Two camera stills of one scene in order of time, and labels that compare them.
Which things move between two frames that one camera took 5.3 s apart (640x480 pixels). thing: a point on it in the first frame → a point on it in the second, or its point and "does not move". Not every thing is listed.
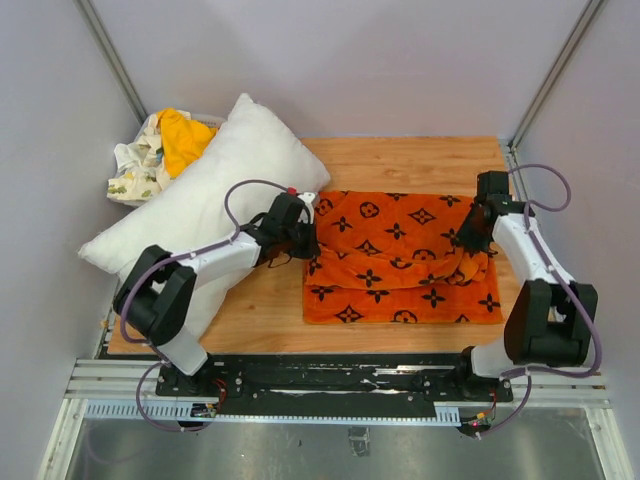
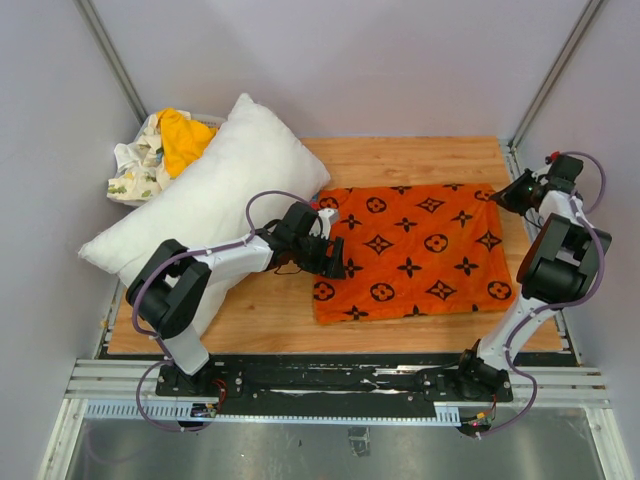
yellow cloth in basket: [183, 139] does not move
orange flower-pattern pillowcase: [395, 259] does not move
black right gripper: [469, 243] → [508, 197]
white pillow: [192, 217] does not move
